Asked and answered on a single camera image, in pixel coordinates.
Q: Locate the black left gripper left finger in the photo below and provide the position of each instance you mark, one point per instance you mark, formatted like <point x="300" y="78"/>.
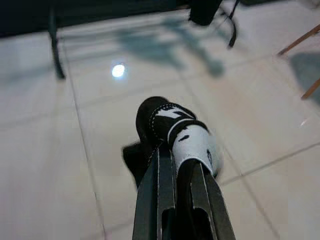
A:
<point x="150" y="195"/>

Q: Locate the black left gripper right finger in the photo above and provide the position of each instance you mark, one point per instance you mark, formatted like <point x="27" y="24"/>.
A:
<point x="217" y="215"/>

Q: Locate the black shorts white waistband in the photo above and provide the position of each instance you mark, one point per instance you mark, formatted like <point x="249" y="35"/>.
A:
<point x="155" y="117"/>

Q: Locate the black metal clothes rack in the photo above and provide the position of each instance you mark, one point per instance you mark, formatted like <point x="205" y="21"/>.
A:
<point x="56" y="50"/>

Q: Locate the black hanging garment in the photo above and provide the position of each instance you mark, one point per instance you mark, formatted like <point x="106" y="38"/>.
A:
<point x="202" y="12"/>

